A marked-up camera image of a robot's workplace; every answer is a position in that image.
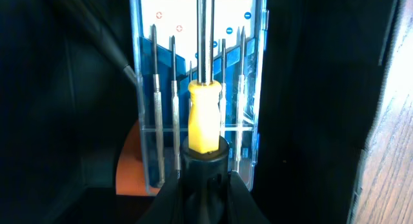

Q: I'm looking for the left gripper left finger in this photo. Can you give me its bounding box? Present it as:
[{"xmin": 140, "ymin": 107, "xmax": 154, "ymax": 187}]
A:
[{"xmin": 136, "ymin": 177, "xmax": 184, "ymax": 224}]

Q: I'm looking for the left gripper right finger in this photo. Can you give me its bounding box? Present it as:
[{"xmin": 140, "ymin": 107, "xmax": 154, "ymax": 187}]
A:
[{"xmin": 227, "ymin": 171, "xmax": 270, "ymax": 224}]

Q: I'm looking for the orange scraper wooden handle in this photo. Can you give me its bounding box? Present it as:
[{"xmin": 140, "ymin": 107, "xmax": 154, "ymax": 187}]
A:
[{"xmin": 116, "ymin": 120, "xmax": 150, "ymax": 196}]

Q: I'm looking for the black yellow screwdriver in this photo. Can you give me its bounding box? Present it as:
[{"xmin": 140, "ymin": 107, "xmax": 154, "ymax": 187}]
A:
[{"xmin": 182, "ymin": 0, "xmax": 228, "ymax": 223}]

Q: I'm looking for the blue precision screwdriver set case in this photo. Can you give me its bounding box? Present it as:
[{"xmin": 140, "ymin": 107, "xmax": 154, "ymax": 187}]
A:
[{"xmin": 116, "ymin": 0, "xmax": 268, "ymax": 196}]

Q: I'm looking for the dark green box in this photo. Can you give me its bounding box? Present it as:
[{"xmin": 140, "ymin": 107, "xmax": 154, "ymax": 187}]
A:
[{"xmin": 1, "ymin": 0, "xmax": 398, "ymax": 223}]

